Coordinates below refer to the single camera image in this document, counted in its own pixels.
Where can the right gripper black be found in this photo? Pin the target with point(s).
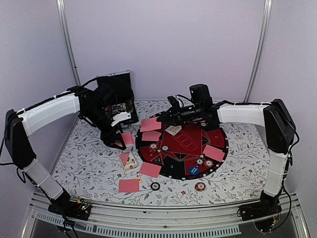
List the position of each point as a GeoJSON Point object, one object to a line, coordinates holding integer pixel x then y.
{"type": "Point", "coordinates": [176, 114]}

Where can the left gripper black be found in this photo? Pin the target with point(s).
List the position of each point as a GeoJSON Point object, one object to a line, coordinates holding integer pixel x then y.
{"type": "Point", "coordinates": [108, 141]}

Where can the face up six diamonds card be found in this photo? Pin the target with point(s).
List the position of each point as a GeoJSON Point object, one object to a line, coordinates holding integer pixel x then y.
{"type": "Point", "coordinates": [173, 130]}

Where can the dealt red backed card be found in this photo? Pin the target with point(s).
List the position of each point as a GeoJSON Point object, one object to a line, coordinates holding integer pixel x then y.
{"type": "Point", "coordinates": [150, 124]}

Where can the red chips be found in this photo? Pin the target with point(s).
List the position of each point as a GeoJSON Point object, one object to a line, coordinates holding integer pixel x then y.
{"type": "Point", "coordinates": [209, 163]}
{"type": "Point", "coordinates": [153, 147]}

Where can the blue small blind button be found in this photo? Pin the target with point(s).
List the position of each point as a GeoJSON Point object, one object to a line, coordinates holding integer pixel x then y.
{"type": "Point", "coordinates": [194, 170]}

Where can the red cards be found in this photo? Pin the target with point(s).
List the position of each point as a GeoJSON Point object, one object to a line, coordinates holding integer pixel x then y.
{"type": "Point", "coordinates": [214, 153]}

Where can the black brown chip stack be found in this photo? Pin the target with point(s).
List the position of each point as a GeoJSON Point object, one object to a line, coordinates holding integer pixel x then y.
{"type": "Point", "coordinates": [155, 186]}

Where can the orange red chip stack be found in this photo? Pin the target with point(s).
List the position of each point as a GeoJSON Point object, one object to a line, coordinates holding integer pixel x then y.
{"type": "Point", "coordinates": [200, 186]}

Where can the red backed card deck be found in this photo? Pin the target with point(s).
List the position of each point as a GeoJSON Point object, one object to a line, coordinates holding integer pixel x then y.
{"type": "Point", "coordinates": [128, 139]}

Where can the two of diamonds card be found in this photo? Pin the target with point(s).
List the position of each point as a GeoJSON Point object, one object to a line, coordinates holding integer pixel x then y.
{"type": "Point", "coordinates": [139, 179]}

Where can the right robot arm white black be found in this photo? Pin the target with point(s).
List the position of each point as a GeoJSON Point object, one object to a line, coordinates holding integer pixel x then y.
{"type": "Point", "coordinates": [273, 117]}

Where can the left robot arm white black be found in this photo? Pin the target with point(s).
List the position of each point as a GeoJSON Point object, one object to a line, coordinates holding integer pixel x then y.
{"type": "Point", "coordinates": [91, 105]}

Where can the blue card deck in case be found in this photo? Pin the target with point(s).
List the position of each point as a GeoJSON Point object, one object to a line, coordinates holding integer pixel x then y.
{"type": "Point", "coordinates": [118, 108]}

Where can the card box with ace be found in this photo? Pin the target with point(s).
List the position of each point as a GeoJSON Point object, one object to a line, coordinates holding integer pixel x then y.
{"type": "Point", "coordinates": [128, 161]}

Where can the right chip roll in case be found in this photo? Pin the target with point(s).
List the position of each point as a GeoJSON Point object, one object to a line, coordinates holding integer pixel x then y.
{"type": "Point", "coordinates": [129, 105]}

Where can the floral table cloth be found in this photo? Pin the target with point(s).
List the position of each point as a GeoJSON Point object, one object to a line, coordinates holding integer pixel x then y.
{"type": "Point", "coordinates": [89, 169]}

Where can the triangular all in marker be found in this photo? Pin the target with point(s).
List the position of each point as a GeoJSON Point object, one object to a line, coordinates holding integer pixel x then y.
{"type": "Point", "coordinates": [158, 160]}

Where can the round red black poker mat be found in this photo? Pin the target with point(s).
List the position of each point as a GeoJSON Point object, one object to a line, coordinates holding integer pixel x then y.
{"type": "Point", "coordinates": [184, 149]}

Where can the aluminium poker case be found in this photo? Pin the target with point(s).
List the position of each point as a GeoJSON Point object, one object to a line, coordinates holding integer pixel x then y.
{"type": "Point", "coordinates": [120, 83]}

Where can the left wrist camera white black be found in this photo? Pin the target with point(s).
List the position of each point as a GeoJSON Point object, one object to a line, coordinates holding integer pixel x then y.
{"type": "Point", "coordinates": [120, 117]}

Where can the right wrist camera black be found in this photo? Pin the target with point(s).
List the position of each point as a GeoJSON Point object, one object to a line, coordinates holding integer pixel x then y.
{"type": "Point", "coordinates": [200, 95]}

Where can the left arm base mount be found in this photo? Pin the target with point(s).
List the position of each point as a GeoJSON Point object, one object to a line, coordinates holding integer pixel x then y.
{"type": "Point", "coordinates": [73, 209]}

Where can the front aluminium rail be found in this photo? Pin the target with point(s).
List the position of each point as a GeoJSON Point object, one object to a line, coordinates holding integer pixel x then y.
{"type": "Point", "coordinates": [109, 220]}

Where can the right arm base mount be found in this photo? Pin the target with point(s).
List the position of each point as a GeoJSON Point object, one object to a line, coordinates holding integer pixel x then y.
{"type": "Point", "coordinates": [267, 215]}

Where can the left aluminium frame post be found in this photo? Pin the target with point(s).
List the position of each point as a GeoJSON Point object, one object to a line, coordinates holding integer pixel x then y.
{"type": "Point", "coordinates": [67, 40]}

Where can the aluminium frame post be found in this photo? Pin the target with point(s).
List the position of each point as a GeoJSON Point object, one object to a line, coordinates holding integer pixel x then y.
{"type": "Point", "coordinates": [259, 51]}
{"type": "Point", "coordinates": [67, 40]}

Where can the right aluminium frame post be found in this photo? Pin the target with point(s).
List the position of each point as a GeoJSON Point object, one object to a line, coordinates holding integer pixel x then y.
{"type": "Point", "coordinates": [259, 51]}

